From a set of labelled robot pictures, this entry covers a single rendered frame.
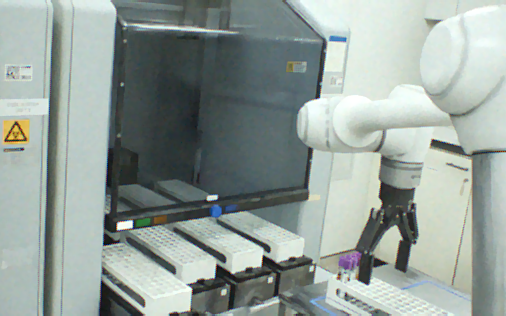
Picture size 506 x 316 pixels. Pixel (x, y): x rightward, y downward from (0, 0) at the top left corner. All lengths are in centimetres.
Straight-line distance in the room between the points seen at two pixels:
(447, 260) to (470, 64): 297
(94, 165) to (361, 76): 246
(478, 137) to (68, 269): 94
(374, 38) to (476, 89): 294
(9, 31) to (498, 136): 86
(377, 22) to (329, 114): 245
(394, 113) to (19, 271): 80
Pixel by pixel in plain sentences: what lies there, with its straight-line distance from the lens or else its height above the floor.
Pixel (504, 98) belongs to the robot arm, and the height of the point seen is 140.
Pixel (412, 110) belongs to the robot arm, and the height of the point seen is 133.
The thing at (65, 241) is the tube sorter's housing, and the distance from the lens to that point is 141.
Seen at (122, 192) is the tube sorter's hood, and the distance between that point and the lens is 142.
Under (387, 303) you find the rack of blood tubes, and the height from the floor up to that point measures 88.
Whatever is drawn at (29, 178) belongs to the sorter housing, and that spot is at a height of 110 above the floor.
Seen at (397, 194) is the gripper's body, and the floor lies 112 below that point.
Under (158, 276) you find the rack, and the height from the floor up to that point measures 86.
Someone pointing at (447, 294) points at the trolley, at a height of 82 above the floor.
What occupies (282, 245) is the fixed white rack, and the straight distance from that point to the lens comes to 173.
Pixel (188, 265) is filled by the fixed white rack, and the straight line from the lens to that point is 154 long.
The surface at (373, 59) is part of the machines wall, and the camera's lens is 371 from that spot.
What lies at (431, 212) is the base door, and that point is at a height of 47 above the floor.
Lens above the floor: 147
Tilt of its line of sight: 14 degrees down
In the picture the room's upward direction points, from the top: 6 degrees clockwise
